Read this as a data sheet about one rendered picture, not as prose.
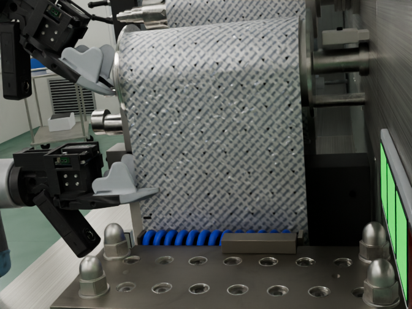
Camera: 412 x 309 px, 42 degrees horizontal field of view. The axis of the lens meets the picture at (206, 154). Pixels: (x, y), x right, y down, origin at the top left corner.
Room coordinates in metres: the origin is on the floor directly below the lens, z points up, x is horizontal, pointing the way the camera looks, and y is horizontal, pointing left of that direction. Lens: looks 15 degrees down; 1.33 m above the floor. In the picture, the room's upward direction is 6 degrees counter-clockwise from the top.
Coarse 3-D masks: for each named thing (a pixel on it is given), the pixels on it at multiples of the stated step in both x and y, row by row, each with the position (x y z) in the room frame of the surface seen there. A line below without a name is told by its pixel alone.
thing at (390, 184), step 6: (390, 174) 0.36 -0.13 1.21; (390, 180) 0.36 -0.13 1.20; (390, 186) 0.36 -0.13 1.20; (390, 192) 0.36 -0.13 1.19; (390, 198) 0.36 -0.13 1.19; (390, 204) 0.36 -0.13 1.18; (390, 210) 0.36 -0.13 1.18; (390, 216) 0.36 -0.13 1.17; (390, 222) 0.36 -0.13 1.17; (390, 228) 0.36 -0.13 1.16
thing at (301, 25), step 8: (304, 24) 0.70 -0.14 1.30; (304, 32) 0.69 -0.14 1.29; (304, 40) 0.68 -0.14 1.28; (304, 48) 0.67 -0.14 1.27; (304, 56) 0.67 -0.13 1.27; (304, 64) 0.67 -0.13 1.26; (304, 72) 0.67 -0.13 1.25; (304, 80) 0.67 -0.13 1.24; (304, 88) 0.67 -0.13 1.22; (304, 96) 0.68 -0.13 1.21; (120, 104) 0.74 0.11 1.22; (304, 104) 0.70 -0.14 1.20
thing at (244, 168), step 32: (160, 128) 0.71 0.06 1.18; (192, 128) 0.70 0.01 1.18; (224, 128) 0.69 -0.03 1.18; (256, 128) 0.68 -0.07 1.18; (288, 128) 0.67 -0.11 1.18; (160, 160) 0.71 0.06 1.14; (192, 160) 0.70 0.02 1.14; (224, 160) 0.69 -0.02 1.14; (256, 160) 0.68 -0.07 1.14; (288, 160) 0.67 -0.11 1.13; (160, 192) 0.71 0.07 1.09; (192, 192) 0.70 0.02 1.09; (224, 192) 0.69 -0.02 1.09; (256, 192) 0.68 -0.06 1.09; (288, 192) 0.67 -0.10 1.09; (160, 224) 0.72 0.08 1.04; (192, 224) 0.70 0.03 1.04; (224, 224) 0.69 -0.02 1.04; (256, 224) 0.68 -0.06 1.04; (288, 224) 0.67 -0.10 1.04
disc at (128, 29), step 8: (120, 32) 0.75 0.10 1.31; (128, 32) 0.77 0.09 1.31; (120, 40) 0.74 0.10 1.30; (120, 48) 0.73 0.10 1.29; (120, 56) 0.73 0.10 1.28; (120, 64) 0.73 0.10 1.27; (120, 72) 0.72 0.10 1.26; (120, 80) 0.72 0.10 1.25; (120, 88) 0.71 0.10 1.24; (120, 96) 0.71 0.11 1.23
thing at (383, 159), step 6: (384, 156) 0.40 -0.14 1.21; (384, 162) 0.40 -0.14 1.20; (384, 168) 0.40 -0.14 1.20; (384, 174) 0.40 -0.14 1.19; (384, 180) 0.41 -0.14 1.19; (384, 186) 0.41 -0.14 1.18; (384, 192) 0.41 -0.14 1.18; (384, 198) 0.41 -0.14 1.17; (384, 204) 0.41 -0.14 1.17; (384, 210) 0.41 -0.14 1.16
